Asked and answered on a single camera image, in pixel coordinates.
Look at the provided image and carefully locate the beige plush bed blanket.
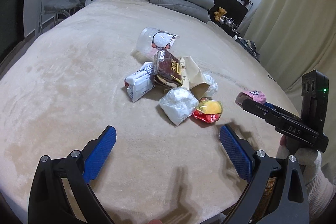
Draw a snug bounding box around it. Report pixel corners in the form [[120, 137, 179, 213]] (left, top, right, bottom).
[[1, 0, 295, 223]]

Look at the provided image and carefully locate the dark red snack bag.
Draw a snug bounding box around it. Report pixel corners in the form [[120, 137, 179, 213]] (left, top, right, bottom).
[[151, 48, 183, 89]]

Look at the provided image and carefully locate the black nightstand with items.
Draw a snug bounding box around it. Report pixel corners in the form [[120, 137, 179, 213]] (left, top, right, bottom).
[[219, 16, 240, 38]]

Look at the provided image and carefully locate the white plastic bag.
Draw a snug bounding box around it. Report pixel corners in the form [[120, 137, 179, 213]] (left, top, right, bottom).
[[159, 88, 199, 126]]

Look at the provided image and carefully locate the clear plastic cup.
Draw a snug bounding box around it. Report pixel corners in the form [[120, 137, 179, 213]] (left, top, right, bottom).
[[136, 27, 179, 60]]

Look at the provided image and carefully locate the lower grey pillow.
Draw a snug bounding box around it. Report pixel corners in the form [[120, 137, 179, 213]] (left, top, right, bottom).
[[149, 0, 210, 23]]

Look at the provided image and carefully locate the cream sweater right forearm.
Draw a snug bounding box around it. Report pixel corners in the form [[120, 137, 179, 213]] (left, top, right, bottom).
[[303, 165, 335, 223]]

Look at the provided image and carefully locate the right hand white glove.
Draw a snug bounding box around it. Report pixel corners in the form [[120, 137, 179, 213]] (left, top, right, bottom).
[[277, 135, 324, 185]]

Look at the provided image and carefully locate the pink snack box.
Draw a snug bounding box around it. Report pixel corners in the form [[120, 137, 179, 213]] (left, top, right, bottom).
[[235, 90, 266, 106]]

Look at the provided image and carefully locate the cream window curtain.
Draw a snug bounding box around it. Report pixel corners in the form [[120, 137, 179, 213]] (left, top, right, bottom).
[[244, 0, 336, 114]]

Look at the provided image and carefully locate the red yellow snack wrapper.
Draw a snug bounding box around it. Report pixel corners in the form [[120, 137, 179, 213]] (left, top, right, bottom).
[[193, 98, 223, 124]]

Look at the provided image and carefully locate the brown paper bag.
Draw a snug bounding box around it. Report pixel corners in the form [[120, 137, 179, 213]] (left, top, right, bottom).
[[179, 56, 210, 100]]

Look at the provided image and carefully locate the brown teddy bear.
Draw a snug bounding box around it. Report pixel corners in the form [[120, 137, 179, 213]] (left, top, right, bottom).
[[214, 7, 227, 22]]

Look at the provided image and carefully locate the pile of dark clothes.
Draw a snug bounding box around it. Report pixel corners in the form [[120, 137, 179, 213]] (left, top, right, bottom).
[[235, 37, 260, 62]]

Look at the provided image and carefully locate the white tissue pack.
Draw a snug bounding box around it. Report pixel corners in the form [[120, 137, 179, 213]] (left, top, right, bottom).
[[124, 61, 155, 102]]

